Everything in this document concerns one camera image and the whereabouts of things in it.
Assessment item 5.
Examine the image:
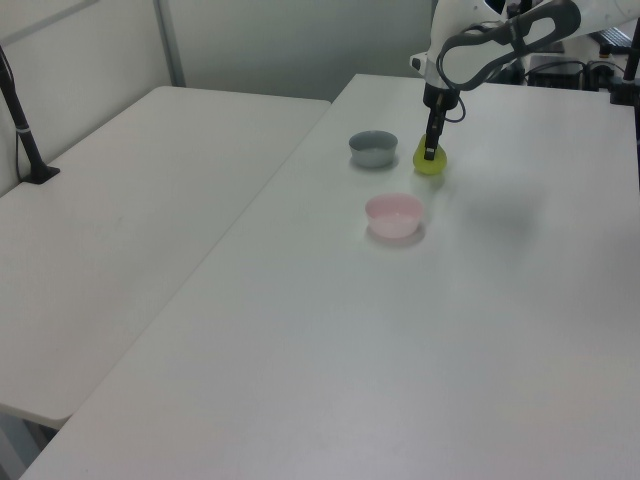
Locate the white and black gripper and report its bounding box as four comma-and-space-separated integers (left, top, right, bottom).
409, 51, 460, 162

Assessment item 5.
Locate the green pear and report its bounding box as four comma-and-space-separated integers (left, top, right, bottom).
412, 134, 448, 177

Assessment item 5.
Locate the grey plastic bowl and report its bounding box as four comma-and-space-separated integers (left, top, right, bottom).
348, 130, 399, 169

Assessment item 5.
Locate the pink plastic bowl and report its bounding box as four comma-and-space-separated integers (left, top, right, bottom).
364, 193, 424, 238

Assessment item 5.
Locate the black background equipment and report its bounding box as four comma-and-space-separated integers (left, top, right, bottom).
519, 27, 640, 92

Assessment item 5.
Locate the black stand pole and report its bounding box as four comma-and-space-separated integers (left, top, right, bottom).
608, 27, 640, 107

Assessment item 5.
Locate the white side table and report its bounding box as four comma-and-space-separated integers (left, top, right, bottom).
0, 85, 333, 429

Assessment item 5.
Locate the black pole with foot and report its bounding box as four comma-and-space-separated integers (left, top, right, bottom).
0, 45, 61, 186

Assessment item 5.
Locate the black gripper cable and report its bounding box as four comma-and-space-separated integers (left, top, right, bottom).
444, 88, 468, 124

